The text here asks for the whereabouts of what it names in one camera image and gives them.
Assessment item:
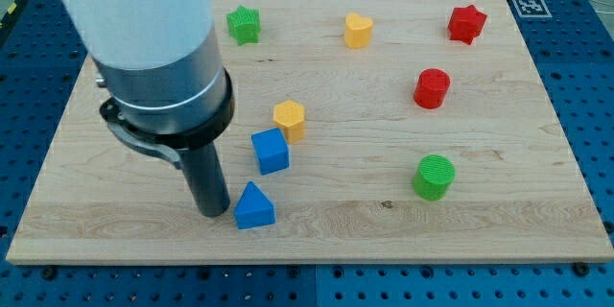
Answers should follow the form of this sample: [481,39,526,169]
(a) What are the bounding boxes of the blue triangle block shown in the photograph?
[233,181,276,229]

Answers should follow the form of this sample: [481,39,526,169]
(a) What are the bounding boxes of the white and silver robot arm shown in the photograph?
[61,0,228,134]

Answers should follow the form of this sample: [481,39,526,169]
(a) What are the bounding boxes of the yellow hexagon block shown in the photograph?
[273,100,305,144]

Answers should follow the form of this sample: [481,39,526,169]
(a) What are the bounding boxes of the blue cube block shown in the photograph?
[250,128,290,175]

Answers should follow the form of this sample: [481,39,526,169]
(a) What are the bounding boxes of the wooden board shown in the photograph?
[7,0,613,266]

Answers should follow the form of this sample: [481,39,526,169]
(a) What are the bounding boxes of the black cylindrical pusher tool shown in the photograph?
[99,72,235,218]

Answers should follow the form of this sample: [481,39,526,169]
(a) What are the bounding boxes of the yellow heart block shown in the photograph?
[343,12,374,49]

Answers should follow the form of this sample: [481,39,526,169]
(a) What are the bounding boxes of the green star block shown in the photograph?
[225,5,261,46]

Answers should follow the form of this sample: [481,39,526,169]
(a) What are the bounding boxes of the green cylinder block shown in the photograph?
[413,154,456,201]

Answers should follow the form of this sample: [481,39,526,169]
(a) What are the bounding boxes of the red cylinder block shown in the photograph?
[413,68,451,109]

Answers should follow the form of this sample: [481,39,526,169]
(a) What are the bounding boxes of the red star block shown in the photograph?
[447,5,487,45]

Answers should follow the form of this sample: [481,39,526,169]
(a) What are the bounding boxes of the fiducial marker tag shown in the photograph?
[511,0,552,18]

